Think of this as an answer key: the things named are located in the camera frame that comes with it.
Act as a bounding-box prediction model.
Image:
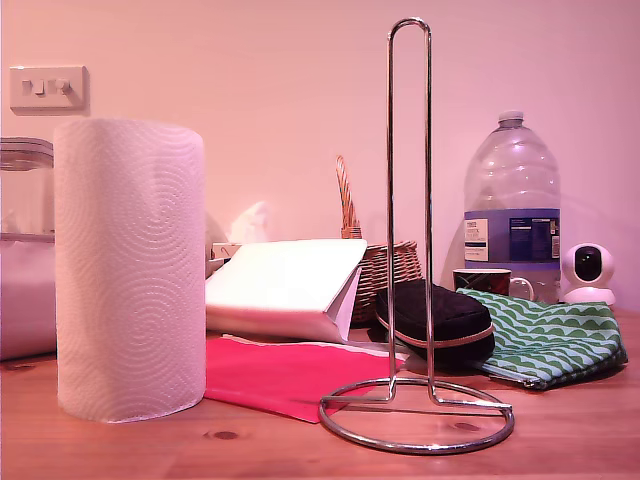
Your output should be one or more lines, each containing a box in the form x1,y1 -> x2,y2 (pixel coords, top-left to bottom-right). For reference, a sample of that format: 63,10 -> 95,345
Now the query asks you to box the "green wave pattern pouch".
455,287 -> 630,391

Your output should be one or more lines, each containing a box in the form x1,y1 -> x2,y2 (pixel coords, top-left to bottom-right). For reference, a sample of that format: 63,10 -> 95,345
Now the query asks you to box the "small candy cane box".
211,241 -> 245,262

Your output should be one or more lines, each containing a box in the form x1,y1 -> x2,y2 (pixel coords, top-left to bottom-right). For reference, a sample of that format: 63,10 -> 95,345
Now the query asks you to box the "clear storage jar with lid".
0,136 -> 55,236

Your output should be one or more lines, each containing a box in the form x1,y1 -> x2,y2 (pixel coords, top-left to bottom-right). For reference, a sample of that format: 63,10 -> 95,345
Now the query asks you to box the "small white round camera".
559,242 -> 617,306

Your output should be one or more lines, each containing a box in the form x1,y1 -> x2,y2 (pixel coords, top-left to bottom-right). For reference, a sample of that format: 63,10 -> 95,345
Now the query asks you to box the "white folded paper bag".
204,238 -> 369,344

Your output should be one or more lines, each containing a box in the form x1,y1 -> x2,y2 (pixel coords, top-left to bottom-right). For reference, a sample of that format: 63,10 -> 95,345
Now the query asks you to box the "large clear water bottle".
462,109 -> 562,305

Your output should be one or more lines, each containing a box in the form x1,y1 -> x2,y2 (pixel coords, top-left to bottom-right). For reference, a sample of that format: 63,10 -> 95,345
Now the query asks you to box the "wicker basket with handle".
335,154 -> 425,326

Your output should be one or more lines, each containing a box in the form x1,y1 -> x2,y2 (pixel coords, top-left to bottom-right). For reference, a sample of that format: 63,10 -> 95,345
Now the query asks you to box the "metallic wire towel stand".
318,18 -> 516,456

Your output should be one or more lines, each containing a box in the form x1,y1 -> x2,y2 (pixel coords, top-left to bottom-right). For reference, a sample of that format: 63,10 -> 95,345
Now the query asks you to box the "white wall switch plate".
9,64 -> 91,116

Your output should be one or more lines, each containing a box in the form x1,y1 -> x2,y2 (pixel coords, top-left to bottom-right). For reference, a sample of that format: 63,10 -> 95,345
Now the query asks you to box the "white crumpled tissue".
227,199 -> 271,246

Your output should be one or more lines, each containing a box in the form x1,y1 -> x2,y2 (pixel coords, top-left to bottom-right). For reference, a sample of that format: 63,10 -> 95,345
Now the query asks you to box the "black zip case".
374,279 -> 497,369

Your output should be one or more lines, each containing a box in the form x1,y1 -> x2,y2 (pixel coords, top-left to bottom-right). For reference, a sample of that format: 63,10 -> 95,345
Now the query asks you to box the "white padded pouch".
0,232 -> 59,362

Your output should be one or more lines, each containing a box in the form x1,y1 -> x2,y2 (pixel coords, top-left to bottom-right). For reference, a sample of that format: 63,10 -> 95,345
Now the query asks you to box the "white paper towel roll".
52,117 -> 207,425

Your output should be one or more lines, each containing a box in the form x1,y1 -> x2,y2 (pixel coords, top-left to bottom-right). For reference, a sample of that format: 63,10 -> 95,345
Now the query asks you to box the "pink paper sheet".
203,335 -> 409,425

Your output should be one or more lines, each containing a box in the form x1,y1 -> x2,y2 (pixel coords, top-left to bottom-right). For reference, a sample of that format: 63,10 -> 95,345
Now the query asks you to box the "dark patterned mug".
452,267 -> 536,301

